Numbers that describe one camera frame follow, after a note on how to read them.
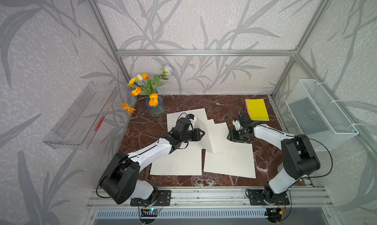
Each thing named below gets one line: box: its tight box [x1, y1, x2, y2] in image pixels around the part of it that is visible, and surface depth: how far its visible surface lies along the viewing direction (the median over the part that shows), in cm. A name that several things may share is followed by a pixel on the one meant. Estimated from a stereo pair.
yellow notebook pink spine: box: [244, 98, 270, 122], surface depth 114 cm
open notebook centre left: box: [171, 140, 203, 159], surface depth 90 cm
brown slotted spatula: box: [137, 164, 151, 183], surface depth 82 cm
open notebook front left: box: [149, 148, 203, 176], surface depth 86 cm
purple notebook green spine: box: [196, 116, 236, 154], surface depth 98 cm
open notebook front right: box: [203, 141, 257, 179], surface depth 89 cm
